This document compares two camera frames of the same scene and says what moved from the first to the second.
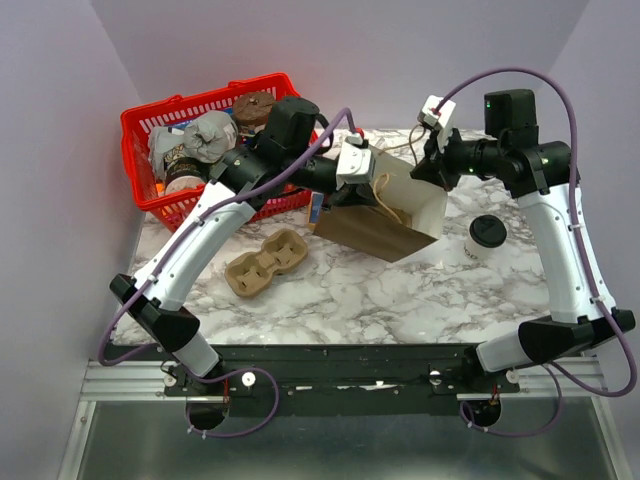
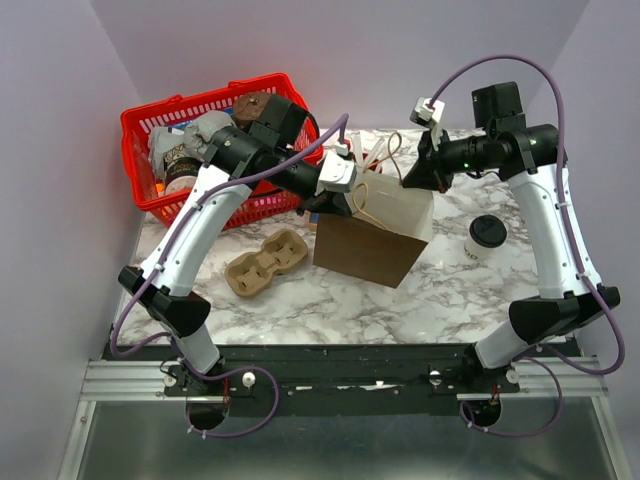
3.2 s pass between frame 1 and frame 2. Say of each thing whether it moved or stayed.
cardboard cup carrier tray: stayed
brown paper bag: moved
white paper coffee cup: stayed
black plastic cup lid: stayed
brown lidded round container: stayed
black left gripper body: moved
